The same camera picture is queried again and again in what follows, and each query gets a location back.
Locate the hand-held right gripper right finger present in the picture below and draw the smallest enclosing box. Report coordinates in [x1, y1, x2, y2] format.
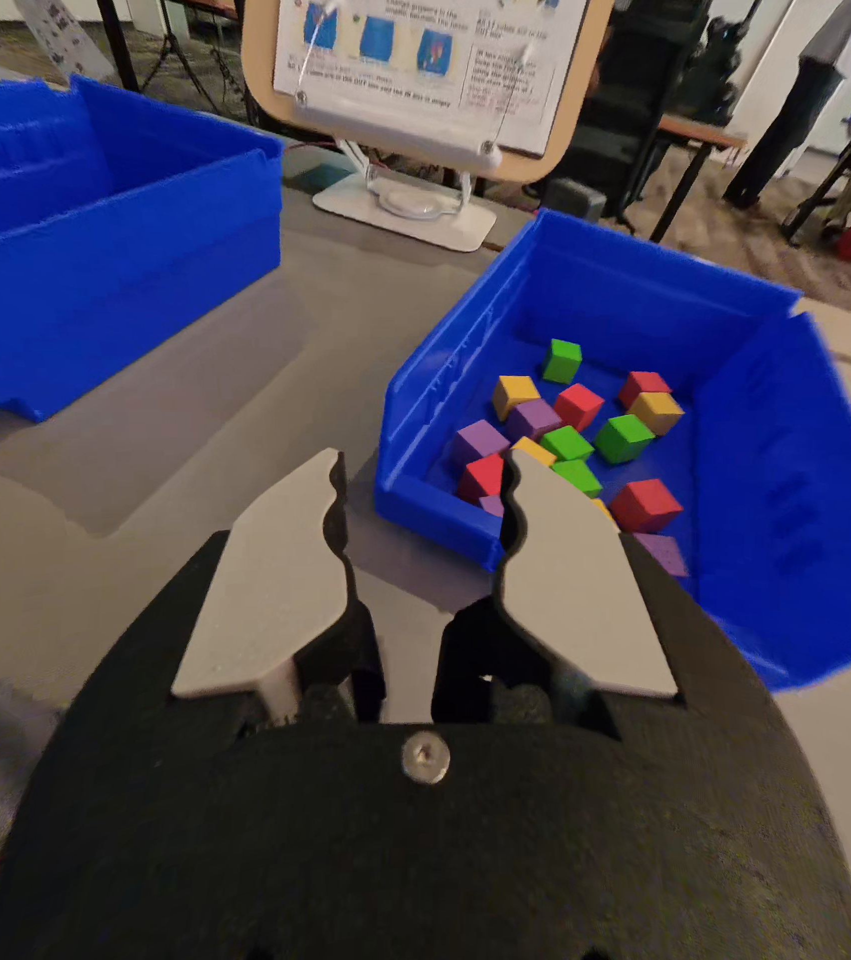
[493, 450, 678, 699]

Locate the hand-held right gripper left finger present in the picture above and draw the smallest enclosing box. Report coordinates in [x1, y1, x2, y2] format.
[170, 447, 358, 699]

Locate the red cube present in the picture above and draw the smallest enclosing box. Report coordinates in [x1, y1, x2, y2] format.
[553, 384, 607, 432]
[616, 371, 673, 410]
[457, 453, 506, 505]
[609, 480, 684, 534]

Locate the green cube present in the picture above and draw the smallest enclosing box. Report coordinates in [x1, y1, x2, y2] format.
[592, 414, 657, 465]
[539, 426, 595, 462]
[541, 339, 584, 384]
[551, 459, 604, 500]

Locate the blue plastic bin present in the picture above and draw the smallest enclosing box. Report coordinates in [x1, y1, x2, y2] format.
[0, 75, 286, 423]
[374, 208, 851, 691]

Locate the black box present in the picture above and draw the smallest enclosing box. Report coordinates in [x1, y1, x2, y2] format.
[541, 177, 608, 224]

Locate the wooden table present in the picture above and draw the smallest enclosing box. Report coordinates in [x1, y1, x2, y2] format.
[650, 112, 749, 243]

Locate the white clip bar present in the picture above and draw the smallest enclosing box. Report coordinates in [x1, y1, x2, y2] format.
[294, 90, 503, 171]

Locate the black tripod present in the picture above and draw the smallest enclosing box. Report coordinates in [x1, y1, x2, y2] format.
[140, 0, 250, 117]

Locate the printed instruction sheet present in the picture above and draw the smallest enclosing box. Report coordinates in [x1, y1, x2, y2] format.
[273, 0, 592, 155]

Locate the white paper sheet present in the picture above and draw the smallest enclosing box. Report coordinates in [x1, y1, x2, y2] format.
[13, 0, 117, 84]

